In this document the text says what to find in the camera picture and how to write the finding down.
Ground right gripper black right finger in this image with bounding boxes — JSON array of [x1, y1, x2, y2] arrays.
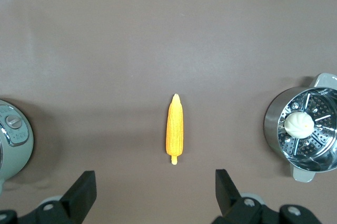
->
[[210, 169, 321, 224]]

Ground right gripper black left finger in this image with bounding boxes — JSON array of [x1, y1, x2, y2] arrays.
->
[[19, 170, 96, 224]]

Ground yellow toy corn cob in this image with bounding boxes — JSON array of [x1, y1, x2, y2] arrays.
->
[[165, 93, 184, 166]]

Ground white toy steamed bun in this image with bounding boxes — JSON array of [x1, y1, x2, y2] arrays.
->
[[283, 111, 314, 139]]

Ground perforated steel steamer tray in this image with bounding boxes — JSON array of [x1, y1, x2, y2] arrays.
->
[[281, 89, 337, 162]]

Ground brown table cover mat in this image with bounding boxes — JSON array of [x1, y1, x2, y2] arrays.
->
[[0, 0, 337, 224]]

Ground steel pot with green handles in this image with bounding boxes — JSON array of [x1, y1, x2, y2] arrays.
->
[[0, 99, 35, 194]]

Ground steel steamer pot grey handles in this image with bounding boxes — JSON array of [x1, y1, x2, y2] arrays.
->
[[263, 73, 337, 183]]

